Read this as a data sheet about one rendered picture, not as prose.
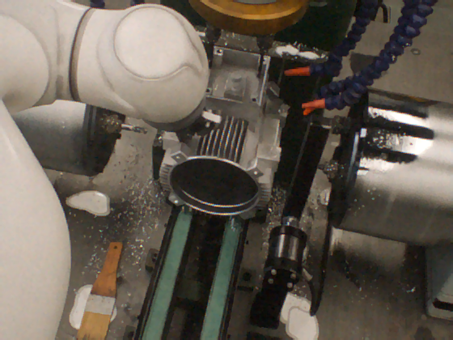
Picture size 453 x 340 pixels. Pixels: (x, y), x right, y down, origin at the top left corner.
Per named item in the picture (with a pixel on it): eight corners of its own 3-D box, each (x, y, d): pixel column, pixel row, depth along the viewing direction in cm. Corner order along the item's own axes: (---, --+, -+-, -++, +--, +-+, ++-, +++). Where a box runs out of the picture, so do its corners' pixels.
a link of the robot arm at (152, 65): (219, 49, 72) (110, 28, 73) (214, -6, 57) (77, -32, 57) (200, 138, 71) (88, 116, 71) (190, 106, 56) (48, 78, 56)
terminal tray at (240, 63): (209, 75, 112) (211, 44, 106) (266, 87, 111) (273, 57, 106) (194, 124, 104) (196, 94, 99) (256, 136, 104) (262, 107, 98)
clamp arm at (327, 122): (281, 213, 104) (311, 109, 84) (298, 216, 104) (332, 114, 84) (278, 230, 102) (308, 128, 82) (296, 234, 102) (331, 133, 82)
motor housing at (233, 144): (183, 126, 124) (186, 56, 109) (277, 145, 123) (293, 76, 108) (158, 208, 112) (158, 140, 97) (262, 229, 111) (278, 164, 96)
